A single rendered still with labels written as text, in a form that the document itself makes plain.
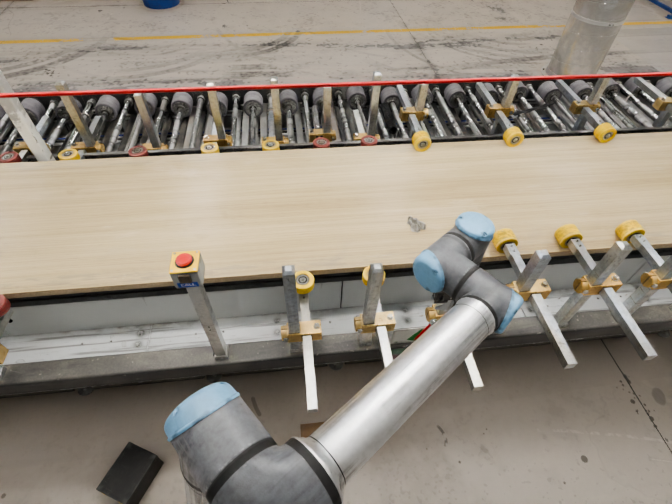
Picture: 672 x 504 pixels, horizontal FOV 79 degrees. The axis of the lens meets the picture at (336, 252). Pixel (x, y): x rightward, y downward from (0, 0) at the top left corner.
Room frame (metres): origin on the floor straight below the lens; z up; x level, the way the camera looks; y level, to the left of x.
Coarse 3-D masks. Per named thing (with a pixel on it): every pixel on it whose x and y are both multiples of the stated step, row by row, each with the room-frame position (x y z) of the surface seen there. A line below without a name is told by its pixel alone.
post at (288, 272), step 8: (288, 272) 0.67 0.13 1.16; (288, 280) 0.66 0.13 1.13; (288, 288) 0.66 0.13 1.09; (288, 296) 0.66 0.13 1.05; (296, 296) 0.66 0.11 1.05; (288, 304) 0.66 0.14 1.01; (296, 304) 0.66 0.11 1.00; (288, 312) 0.66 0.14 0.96; (296, 312) 0.66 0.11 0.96; (288, 320) 0.66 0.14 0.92; (296, 320) 0.66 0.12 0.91; (296, 328) 0.66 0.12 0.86; (296, 344) 0.66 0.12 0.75
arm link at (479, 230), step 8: (464, 216) 0.68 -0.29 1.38; (472, 216) 0.69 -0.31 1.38; (480, 216) 0.69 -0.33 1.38; (456, 224) 0.66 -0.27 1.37; (464, 224) 0.65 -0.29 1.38; (472, 224) 0.66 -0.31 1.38; (480, 224) 0.66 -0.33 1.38; (488, 224) 0.66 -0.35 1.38; (456, 232) 0.64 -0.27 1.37; (464, 232) 0.63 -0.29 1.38; (472, 232) 0.63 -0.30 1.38; (480, 232) 0.63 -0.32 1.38; (488, 232) 0.63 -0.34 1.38; (472, 240) 0.62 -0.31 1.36; (480, 240) 0.62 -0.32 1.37; (488, 240) 0.63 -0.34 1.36; (480, 248) 0.62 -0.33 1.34; (480, 256) 0.63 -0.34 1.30
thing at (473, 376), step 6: (468, 360) 0.58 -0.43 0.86; (474, 360) 0.58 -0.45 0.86; (468, 366) 0.56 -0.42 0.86; (474, 366) 0.56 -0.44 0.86; (468, 372) 0.54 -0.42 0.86; (474, 372) 0.54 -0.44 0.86; (468, 378) 0.53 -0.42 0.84; (474, 378) 0.52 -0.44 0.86; (480, 378) 0.52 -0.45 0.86; (474, 384) 0.50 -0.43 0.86; (480, 384) 0.50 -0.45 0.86; (474, 390) 0.49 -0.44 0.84
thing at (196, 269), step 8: (176, 256) 0.65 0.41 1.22; (192, 256) 0.66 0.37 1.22; (200, 256) 0.67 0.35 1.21; (176, 264) 0.63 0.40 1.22; (192, 264) 0.63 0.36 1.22; (200, 264) 0.65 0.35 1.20; (176, 272) 0.60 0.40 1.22; (184, 272) 0.61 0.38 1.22; (192, 272) 0.61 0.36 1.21; (200, 272) 0.63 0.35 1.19; (176, 280) 0.60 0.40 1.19; (192, 280) 0.61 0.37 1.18; (200, 280) 0.61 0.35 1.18
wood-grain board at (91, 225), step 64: (0, 192) 1.21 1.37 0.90; (64, 192) 1.22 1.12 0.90; (128, 192) 1.24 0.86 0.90; (192, 192) 1.25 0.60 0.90; (256, 192) 1.27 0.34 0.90; (320, 192) 1.29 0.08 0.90; (384, 192) 1.30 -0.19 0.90; (448, 192) 1.32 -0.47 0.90; (512, 192) 1.34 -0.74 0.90; (576, 192) 1.36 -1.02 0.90; (640, 192) 1.37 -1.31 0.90; (0, 256) 0.88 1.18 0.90; (64, 256) 0.89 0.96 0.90; (128, 256) 0.90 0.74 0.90; (256, 256) 0.93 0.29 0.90; (320, 256) 0.94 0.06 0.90; (384, 256) 0.95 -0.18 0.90
